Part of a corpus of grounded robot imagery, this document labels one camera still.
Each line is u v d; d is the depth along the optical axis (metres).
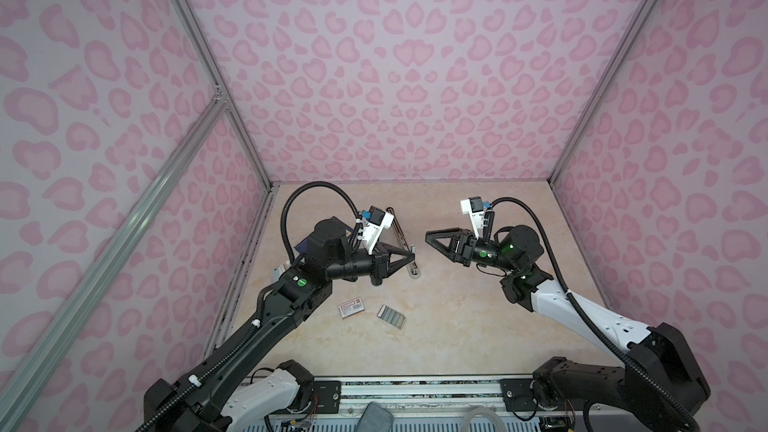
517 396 0.73
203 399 0.39
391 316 0.86
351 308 0.88
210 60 0.84
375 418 0.68
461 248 0.62
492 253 0.63
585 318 0.47
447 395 0.75
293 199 0.52
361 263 0.59
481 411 0.69
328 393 0.73
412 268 0.94
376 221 0.59
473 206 0.63
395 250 0.61
